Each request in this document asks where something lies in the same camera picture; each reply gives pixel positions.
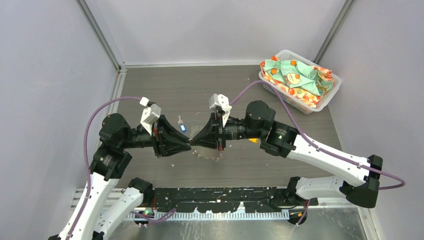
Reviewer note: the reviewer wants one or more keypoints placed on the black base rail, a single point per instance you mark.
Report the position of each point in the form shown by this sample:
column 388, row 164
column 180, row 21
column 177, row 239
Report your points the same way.
column 222, row 199

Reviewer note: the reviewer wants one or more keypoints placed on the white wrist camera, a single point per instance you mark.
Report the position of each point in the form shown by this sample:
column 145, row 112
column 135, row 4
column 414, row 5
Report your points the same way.
column 220, row 100
column 149, row 116

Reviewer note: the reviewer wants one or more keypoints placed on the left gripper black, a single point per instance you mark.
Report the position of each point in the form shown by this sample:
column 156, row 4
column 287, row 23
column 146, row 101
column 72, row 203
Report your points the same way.
column 161, row 132

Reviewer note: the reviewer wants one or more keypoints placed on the blue capped key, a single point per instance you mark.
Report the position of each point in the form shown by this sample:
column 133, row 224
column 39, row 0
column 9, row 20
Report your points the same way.
column 181, row 124

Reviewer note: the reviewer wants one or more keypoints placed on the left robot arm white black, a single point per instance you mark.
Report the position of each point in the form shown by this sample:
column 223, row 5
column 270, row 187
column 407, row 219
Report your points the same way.
column 89, row 221

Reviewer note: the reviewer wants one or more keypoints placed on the colourful printed cloth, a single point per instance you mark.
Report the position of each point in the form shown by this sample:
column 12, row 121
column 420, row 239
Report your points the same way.
column 304, row 82

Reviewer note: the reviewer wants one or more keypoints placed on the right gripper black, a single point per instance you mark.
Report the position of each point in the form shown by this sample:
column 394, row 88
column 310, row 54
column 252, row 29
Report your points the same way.
column 208, row 136

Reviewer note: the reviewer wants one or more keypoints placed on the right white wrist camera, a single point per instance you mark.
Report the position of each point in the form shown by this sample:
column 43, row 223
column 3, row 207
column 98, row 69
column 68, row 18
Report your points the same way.
column 220, row 100

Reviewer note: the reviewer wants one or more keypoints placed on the white plastic basket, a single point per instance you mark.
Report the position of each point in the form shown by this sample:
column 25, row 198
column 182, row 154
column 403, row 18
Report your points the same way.
column 289, row 55

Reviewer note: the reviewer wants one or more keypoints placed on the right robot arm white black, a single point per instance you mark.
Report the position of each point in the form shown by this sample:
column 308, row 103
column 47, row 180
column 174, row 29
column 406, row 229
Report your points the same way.
column 353, row 177

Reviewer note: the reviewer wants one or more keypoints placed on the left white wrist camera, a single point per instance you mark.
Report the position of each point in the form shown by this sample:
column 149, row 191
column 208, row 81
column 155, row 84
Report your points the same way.
column 149, row 116

